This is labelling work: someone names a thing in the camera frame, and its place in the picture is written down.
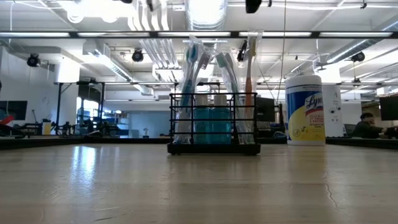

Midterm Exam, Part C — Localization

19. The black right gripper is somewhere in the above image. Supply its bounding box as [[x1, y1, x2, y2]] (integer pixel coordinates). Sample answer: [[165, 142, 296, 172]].
[[244, 0, 262, 14]]

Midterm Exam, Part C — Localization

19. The blue toothbrush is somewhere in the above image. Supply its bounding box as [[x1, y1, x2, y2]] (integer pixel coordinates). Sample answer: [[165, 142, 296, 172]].
[[173, 34, 203, 144]]

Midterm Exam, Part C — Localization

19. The orange toothbrush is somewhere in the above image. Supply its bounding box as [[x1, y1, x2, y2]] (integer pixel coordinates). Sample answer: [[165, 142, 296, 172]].
[[242, 29, 264, 144]]

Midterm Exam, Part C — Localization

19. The blue mouthwash bottle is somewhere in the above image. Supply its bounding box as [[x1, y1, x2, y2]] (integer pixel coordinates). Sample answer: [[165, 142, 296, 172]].
[[211, 95, 233, 145], [194, 95, 213, 145]]

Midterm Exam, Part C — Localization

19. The disinfecting wipes canister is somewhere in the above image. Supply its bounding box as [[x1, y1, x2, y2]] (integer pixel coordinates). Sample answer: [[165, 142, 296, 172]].
[[285, 73, 326, 146]]

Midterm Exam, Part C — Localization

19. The white round column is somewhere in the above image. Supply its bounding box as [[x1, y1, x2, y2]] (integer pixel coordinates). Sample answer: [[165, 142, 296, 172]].
[[322, 84, 345, 138]]

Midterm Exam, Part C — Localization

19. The person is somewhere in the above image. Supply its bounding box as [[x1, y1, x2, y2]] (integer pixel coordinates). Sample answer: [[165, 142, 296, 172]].
[[351, 112, 398, 140]]

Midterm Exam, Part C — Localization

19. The black desk monitor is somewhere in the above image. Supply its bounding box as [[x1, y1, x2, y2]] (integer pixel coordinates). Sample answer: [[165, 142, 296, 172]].
[[379, 95, 398, 121]]

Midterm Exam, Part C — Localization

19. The silver ceiling air duct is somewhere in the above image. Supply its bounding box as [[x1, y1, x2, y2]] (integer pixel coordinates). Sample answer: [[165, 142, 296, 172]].
[[185, 0, 228, 31]]

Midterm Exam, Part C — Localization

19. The black ceiling camera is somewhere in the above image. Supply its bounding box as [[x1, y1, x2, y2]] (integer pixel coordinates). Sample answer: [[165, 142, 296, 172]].
[[236, 42, 249, 63], [131, 49, 144, 63], [351, 51, 366, 63], [27, 53, 41, 68]]

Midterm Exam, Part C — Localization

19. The black overhead frame bar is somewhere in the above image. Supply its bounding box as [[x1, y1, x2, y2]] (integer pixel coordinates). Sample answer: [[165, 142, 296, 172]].
[[0, 30, 398, 40]]

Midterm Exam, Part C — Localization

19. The black room rack frame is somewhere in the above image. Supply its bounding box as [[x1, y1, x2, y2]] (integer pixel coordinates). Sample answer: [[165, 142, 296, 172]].
[[54, 80, 106, 135]]

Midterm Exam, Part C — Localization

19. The black wire caddy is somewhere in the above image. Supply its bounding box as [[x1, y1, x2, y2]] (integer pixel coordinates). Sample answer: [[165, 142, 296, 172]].
[[167, 92, 261, 156]]

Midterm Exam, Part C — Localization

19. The black wall monitor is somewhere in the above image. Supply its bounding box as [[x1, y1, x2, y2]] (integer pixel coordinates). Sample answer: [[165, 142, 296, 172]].
[[0, 100, 28, 121]]

